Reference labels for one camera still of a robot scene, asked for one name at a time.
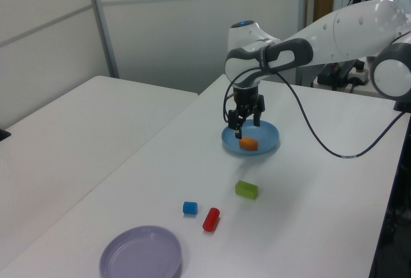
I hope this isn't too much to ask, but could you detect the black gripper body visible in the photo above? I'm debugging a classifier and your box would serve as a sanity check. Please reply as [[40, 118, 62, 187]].
[[232, 87, 261, 114]]

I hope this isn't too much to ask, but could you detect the orange block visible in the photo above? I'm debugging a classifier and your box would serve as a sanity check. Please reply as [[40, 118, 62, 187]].
[[239, 136, 259, 152]]

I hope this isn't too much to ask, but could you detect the green block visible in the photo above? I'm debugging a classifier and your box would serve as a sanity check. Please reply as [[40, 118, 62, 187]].
[[234, 180, 259, 199]]

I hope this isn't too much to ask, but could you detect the blue block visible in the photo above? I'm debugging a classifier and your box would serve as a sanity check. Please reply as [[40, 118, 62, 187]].
[[182, 201, 198, 216]]

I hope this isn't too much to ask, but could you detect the red cylinder block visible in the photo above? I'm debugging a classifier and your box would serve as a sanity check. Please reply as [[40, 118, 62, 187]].
[[202, 207, 221, 232]]

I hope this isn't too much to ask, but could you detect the blue plate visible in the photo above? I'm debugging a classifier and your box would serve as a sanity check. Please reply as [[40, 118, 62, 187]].
[[220, 119, 280, 156]]

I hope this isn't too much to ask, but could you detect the black floor equipment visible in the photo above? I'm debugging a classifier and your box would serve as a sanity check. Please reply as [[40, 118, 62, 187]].
[[317, 60, 354, 91]]

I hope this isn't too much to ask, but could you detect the white power strip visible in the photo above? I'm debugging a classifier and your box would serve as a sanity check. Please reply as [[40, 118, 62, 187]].
[[350, 66, 370, 85]]

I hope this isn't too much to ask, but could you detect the brown wooden panel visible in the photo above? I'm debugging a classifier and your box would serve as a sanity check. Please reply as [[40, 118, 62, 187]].
[[313, 0, 335, 24]]

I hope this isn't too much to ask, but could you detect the purple plate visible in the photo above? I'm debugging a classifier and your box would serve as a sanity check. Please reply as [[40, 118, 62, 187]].
[[98, 225, 183, 278]]

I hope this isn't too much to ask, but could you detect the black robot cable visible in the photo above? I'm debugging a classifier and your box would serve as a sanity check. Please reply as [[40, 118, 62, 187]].
[[222, 65, 406, 159]]

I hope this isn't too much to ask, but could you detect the grey partition end post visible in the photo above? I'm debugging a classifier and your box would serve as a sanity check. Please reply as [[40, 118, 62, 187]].
[[295, 0, 311, 86]]

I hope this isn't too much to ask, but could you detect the grey partition corner post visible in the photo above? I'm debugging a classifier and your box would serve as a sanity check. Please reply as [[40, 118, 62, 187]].
[[83, 0, 120, 79]]

